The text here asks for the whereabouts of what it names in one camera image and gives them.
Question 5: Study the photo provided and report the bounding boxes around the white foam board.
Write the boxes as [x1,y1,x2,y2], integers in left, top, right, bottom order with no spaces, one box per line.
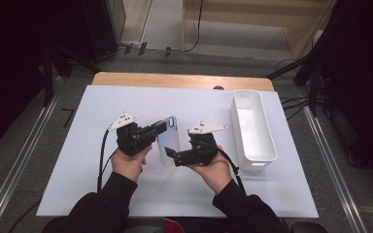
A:
[36,84,320,218]

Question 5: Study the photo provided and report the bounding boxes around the wooden table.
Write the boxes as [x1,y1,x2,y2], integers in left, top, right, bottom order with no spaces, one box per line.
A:
[91,71,275,92]

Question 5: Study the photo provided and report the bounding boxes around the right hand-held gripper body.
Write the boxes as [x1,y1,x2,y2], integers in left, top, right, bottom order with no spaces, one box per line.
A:
[174,121,228,167]

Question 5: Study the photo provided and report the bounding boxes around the person's black jacket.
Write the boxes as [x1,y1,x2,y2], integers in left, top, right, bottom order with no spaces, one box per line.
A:
[122,216,227,233]

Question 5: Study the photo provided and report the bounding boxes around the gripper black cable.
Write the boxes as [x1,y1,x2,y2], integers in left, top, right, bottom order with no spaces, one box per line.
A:
[218,149,246,195]
[96,128,120,194]

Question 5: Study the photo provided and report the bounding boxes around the black floor cables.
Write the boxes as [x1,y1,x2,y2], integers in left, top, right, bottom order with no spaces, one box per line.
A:
[277,94,313,121]

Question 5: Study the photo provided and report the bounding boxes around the black metal stand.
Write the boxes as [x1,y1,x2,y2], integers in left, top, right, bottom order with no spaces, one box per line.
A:
[41,40,102,109]
[265,51,325,118]

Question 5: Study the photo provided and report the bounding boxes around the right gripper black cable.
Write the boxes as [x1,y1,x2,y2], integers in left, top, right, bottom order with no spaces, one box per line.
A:
[218,149,246,195]

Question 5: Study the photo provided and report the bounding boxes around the smartphone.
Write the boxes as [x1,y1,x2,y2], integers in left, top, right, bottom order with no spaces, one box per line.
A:
[156,116,181,167]

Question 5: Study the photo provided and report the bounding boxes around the white plastic bin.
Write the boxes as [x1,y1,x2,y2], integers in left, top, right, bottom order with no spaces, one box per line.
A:
[229,89,278,172]

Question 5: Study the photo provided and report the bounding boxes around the aluminium floor rail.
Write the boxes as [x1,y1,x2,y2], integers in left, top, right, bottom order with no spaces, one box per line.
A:
[0,77,63,233]
[303,106,369,233]

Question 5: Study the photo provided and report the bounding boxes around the wooden frame furniture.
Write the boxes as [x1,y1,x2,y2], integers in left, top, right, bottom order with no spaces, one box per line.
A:
[181,0,338,61]

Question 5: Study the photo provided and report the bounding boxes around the black cabinet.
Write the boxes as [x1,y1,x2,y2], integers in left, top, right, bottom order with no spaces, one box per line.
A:
[80,0,119,64]

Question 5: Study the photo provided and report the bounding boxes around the hanging black cable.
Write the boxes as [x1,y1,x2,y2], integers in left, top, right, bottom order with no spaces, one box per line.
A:
[183,0,205,53]

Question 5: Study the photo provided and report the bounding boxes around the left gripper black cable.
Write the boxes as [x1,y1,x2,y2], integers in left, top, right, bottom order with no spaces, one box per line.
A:
[96,128,120,194]

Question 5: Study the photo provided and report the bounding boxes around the person's right hand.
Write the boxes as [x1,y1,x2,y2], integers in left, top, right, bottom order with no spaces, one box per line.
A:
[187,146,234,195]

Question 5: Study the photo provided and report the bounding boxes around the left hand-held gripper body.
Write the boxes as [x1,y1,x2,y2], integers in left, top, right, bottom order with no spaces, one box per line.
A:
[107,112,158,157]

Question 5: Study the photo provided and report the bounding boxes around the person's left hand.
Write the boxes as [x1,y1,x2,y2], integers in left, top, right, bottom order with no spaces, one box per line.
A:
[111,145,153,183]

